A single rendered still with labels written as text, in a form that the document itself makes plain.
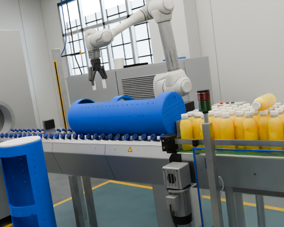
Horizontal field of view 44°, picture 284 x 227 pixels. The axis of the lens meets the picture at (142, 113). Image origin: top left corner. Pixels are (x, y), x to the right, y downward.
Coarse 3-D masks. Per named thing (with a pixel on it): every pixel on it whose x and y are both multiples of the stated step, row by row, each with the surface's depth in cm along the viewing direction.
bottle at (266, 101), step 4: (260, 96) 176; (264, 96) 176; (268, 96) 178; (272, 96) 182; (256, 100) 173; (260, 100) 172; (264, 100) 173; (268, 100) 175; (272, 100) 179; (264, 104) 172; (268, 104) 175; (272, 104) 181; (260, 108) 171; (264, 108) 173
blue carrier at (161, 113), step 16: (128, 96) 250; (160, 96) 218; (176, 96) 225; (80, 112) 257; (96, 112) 247; (112, 112) 237; (128, 112) 228; (144, 112) 220; (160, 112) 212; (176, 112) 224; (80, 128) 261; (96, 128) 250; (112, 128) 241; (128, 128) 232; (144, 128) 224; (160, 128) 216
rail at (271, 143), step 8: (200, 144) 191; (216, 144) 185; (224, 144) 182; (232, 144) 179; (240, 144) 177; (248, 144) 174; (256, 144) 172; (264, 144) 169; (272, 144) 167; (280, 144) 164
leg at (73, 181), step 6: (72, 180) 284; (72, 186) 285; (72, 192) 286; (78, 192) 288; (72, 198) 288; (78, 198) 288; (78, 204) 288; (78, 210) 287; (78, 216) 287; (78, 222) 289
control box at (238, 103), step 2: (230, 102) 234; (236, 102) 229; (238, 102) 228; (240, 102) 227; (242, 102) 226; (244, 102) 226; (214, 104) 234; (216, 104) 232; (218, 104) 231; (220, 104) 229; (222, 104) 228; (224, 104) 227; (230, 104) 224; (232, 104) 223; (234, 104) 222; (236, 104) 222; (238, 104) 221; (240, 104) 220; (242, 104) 222; (218, 106) 230; (220, 106) 229
